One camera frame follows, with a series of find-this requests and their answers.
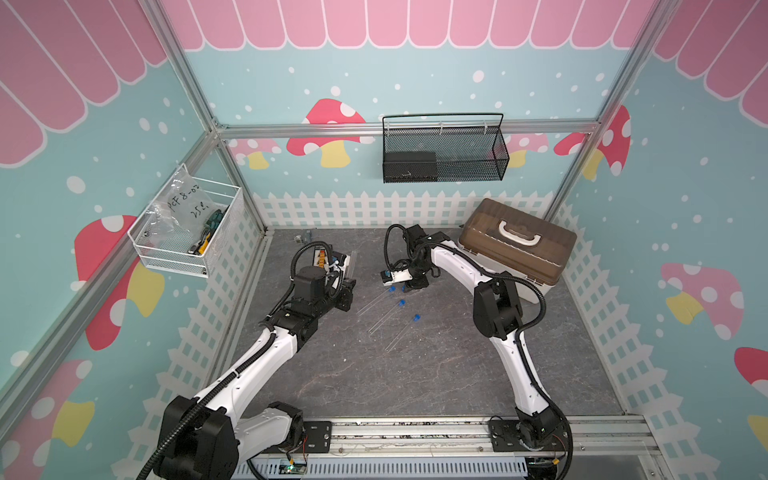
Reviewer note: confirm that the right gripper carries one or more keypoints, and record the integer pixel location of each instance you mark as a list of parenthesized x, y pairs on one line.
[(412, 285)]

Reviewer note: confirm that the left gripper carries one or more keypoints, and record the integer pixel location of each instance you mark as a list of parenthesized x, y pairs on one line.
[(345, 292)]

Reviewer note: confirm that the clear test tube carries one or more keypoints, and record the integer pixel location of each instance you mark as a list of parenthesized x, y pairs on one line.
[(382, 296), (385, 318), (351, 263), (399, 336)]

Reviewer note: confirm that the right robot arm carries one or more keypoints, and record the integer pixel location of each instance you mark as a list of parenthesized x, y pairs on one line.
[(504, 308)]

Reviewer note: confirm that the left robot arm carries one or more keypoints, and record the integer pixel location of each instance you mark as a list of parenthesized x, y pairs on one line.
[(208, 436)]

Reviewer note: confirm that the black box with orange connectors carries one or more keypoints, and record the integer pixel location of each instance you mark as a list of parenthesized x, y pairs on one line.
[(321, 257)]

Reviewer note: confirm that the black box in mesh basket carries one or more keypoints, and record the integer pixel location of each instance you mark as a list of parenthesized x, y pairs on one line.
[(410, 167)]

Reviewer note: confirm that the brown lid storage box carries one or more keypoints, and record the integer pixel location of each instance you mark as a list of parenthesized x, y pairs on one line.
[(502, 238)]

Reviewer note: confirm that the green yellow tool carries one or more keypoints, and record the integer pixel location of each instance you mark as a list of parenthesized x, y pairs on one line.
[(210, 227)]

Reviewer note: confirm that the clear plastic bag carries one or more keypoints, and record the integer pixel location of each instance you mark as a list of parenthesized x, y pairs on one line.
[(179, 211)]

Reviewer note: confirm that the small grey metal bracket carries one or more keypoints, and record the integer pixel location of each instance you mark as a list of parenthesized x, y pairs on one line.
[(303, 238)]

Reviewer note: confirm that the black wire mesh basket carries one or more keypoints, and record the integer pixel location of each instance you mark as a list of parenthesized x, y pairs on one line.
[(468, 146)]

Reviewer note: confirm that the white wire basket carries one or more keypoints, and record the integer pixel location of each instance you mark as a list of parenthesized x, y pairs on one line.
[(171, 257)]

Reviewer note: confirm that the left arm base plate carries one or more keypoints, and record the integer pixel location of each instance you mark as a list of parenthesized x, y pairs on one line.
[(313, 437)]

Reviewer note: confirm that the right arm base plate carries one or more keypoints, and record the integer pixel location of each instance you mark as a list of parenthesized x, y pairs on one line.
[(513, 435)]

